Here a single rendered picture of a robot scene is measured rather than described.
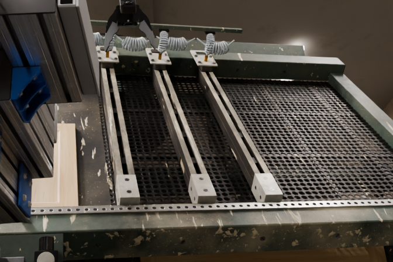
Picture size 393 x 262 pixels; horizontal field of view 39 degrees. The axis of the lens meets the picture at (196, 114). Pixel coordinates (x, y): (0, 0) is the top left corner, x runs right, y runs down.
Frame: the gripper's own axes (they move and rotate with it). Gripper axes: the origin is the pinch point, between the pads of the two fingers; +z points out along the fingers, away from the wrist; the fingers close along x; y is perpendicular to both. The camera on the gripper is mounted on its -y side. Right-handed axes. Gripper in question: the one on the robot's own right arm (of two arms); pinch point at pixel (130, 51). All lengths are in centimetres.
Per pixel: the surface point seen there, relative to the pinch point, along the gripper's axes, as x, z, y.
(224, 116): -35, 24, 57
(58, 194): 26, 43, 9
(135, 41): 0, -11, 88
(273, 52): -81, -7, 164
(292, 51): -94, -7, 167
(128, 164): 3.4, 36.4, 18.2
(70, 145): 25, 31, 36
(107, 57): 14, -4, 92
